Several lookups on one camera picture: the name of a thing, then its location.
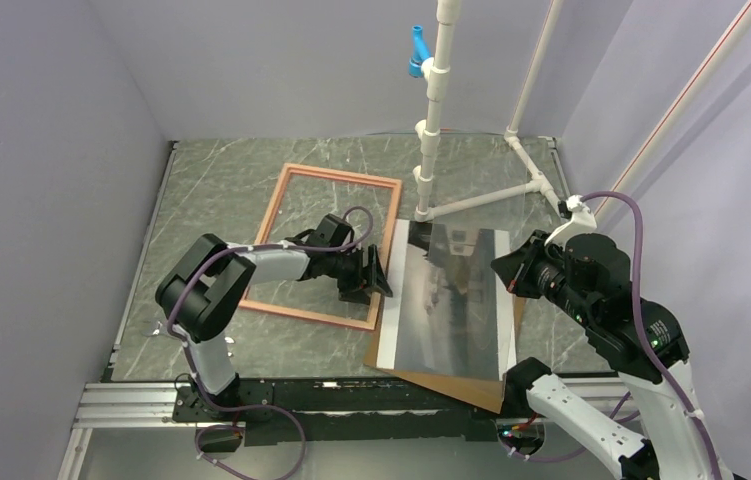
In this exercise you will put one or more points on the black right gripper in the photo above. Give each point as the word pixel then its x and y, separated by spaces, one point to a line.
pixel 512 267

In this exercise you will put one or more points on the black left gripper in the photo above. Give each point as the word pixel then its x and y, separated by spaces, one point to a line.
pixel 355 289

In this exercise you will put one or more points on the glossy photo with white borders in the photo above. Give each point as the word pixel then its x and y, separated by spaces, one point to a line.
pixel 449 313

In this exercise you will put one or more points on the clear acrylic sheet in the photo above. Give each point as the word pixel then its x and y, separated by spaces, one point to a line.
pixel 490 181

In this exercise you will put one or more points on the brown cardboard backing board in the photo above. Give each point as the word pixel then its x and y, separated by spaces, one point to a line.
pixel 485 394

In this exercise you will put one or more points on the red wooden picture frame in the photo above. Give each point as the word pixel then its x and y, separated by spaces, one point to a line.
pixel 393 185

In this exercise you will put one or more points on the white PVC pipe stand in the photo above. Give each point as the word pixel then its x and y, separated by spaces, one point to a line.
pixel 428 129

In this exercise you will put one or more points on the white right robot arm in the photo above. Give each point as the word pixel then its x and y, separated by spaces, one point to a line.
pixel 650 354

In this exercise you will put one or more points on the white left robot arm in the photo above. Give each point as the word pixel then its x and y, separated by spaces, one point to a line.
pixel 201 293

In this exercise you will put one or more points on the silver open-end wrench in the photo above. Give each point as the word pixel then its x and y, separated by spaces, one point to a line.
pixel 156 328

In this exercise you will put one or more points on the blue pipe fitting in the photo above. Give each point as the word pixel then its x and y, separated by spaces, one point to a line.
pixel 421 61

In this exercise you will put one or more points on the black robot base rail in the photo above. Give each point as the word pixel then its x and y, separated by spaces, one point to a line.
pixel 284 410

